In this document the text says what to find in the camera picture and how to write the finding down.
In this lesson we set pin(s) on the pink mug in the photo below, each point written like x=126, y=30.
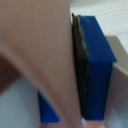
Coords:
x=43, y=46

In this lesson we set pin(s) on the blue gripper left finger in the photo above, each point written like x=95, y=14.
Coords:
x=48, y=111

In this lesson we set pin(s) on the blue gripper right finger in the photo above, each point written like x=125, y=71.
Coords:
x=96, y=66

